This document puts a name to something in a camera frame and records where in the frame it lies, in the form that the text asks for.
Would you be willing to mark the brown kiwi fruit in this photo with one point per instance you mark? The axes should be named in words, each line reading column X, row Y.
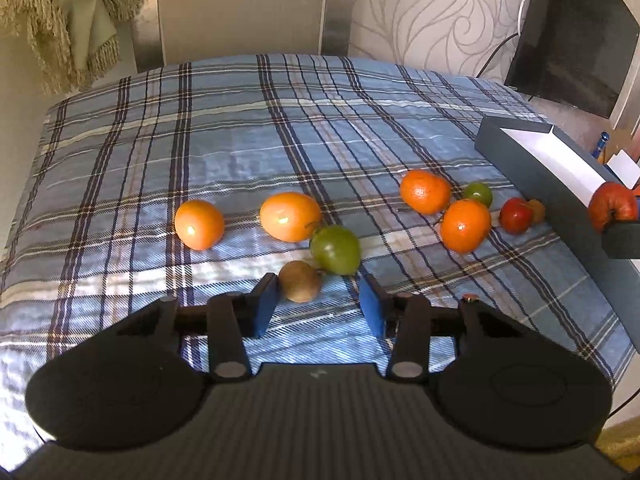
column 299, row 281

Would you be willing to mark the red apple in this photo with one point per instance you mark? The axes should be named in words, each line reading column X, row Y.
column 612, row 202

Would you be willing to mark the yellow-orange oval fruit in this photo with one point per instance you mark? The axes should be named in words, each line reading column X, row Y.
column 290, row 216

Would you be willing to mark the large green fruit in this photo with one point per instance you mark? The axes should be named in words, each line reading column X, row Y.
column 336, row 250

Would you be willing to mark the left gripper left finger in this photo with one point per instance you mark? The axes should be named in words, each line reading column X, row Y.
column 231, row 318

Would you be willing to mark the blue plaid tablecloth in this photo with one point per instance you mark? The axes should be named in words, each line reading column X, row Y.
column 198, row 179

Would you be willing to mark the small orange-brown fruit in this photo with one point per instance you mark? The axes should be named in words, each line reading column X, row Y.
column 538, row 211

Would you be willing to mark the orange mandarin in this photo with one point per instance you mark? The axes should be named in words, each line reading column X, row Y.
column 465, row 225
column 425, row 192

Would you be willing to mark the black television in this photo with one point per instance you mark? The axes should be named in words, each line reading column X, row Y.
column 576, row 52

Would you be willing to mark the small green fruit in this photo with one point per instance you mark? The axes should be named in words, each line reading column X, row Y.
column 480, row 192

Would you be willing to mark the green fringed curtain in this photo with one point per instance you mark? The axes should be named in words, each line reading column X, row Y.
column 75, row 42

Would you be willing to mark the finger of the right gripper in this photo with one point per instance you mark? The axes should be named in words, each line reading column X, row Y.
column 621, row 240

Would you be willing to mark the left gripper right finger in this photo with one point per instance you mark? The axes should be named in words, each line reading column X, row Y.
column 409, row 319

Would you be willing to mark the silver framed panel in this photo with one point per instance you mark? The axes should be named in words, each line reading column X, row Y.
column 175, row 31

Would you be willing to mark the small red fruit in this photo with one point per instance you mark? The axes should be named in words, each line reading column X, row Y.
column 516, row 216

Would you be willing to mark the dark box white inside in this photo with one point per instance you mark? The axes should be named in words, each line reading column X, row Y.
column 544, row 163

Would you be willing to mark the blue glass bottle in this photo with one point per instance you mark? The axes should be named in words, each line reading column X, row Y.
column 599, row 151

